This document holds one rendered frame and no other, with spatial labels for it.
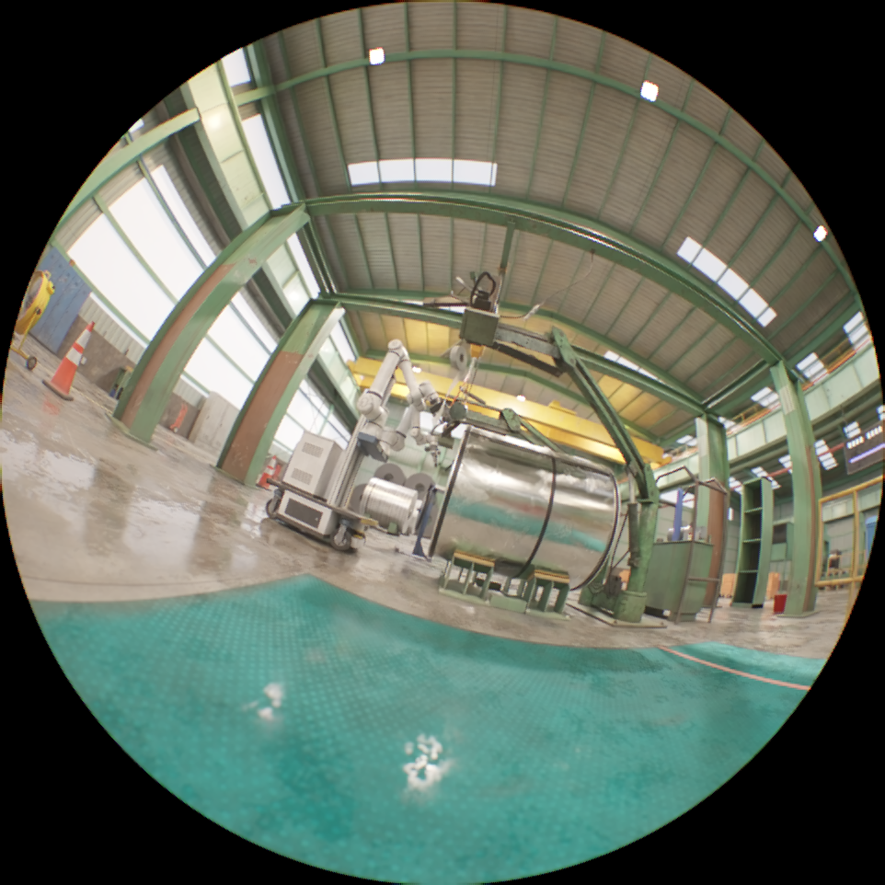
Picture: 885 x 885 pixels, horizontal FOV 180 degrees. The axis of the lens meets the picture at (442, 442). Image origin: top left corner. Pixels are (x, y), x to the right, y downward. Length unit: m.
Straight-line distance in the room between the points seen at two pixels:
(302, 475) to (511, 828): 2.44
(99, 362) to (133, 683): 9.77
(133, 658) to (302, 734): 0.29
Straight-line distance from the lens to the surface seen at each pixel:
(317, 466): 2.43
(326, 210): 4.61
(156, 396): 3.45
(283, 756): 0.48
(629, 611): 2.56
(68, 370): 3.32
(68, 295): 9.41
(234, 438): 5.33
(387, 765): 0.52
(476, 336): 1.65
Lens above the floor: 0.39
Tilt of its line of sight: 18 degrees up
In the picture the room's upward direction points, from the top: 18 degrees clockwise
